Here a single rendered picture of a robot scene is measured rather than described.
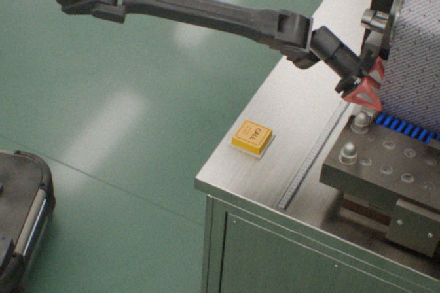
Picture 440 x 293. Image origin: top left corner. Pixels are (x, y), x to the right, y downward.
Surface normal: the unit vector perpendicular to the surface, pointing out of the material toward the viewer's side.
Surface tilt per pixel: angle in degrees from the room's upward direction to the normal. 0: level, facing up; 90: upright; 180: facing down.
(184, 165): 0
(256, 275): 90
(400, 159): 0
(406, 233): 90
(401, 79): 90
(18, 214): 0
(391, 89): 90
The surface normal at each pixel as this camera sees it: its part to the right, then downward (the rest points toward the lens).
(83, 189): 0.05, -0.68
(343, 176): -0.46, 0.64
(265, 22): 0.16, -0.26
